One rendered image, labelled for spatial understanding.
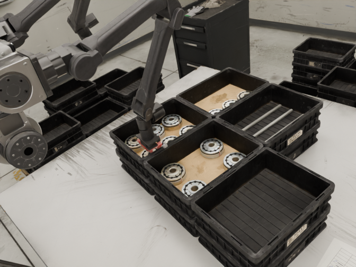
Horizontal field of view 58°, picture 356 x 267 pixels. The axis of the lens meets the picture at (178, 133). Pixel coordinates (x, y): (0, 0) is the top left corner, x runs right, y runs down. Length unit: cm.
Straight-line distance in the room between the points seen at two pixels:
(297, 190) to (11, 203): 131
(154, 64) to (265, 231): 70
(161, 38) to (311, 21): 366
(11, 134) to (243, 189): 86
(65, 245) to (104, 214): 20
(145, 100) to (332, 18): 361
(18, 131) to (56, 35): 321
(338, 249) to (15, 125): 120
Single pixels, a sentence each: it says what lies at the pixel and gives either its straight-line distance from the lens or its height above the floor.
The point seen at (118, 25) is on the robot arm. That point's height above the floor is 149.
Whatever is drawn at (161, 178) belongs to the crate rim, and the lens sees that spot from 123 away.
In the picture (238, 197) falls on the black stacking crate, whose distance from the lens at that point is 126.
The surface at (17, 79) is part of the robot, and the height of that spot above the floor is 147.
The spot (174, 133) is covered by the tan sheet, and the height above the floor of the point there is 83.
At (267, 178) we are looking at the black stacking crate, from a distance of 133.
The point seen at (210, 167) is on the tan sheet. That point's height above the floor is 83.
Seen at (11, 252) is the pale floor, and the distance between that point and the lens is 261.
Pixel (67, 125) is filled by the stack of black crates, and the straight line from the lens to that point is 259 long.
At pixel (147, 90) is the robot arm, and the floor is 120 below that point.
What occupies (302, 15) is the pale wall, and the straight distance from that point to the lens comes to 473.
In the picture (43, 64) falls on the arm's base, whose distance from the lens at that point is 93.
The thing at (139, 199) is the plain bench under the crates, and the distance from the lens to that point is 150.
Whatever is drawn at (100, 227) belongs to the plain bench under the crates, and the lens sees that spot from 146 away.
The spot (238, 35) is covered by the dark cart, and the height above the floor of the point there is 61.
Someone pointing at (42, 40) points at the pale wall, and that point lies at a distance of 432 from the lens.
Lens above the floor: 178
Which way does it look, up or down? 37 degrees down
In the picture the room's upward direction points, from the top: 11 degrees counter-clockwise
